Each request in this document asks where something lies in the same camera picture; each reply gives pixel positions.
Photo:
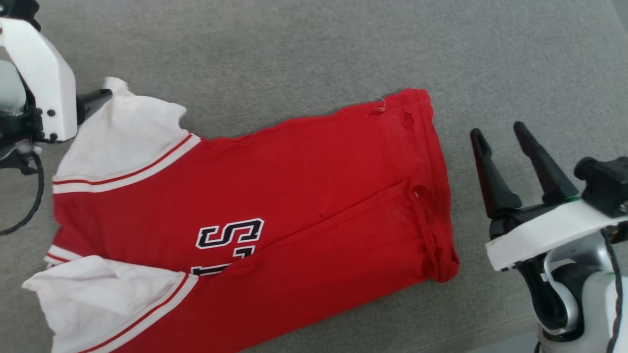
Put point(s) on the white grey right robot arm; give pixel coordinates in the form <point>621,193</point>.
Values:
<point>588,304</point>

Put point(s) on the red and white t-shirt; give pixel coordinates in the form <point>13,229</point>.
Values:
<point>294,196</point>

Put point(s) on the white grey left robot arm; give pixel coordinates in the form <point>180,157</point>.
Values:
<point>10,88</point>

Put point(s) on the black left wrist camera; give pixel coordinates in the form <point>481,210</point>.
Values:
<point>19,9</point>

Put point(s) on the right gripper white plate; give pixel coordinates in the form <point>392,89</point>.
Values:
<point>539,230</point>

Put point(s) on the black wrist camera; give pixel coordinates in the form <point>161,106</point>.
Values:
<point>606,184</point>
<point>19,9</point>

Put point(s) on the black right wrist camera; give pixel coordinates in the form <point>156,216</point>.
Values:
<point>606,184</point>

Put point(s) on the grey fabric sofa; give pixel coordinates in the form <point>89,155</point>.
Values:
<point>294,49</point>

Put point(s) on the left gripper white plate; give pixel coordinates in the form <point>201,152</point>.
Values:
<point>44,83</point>

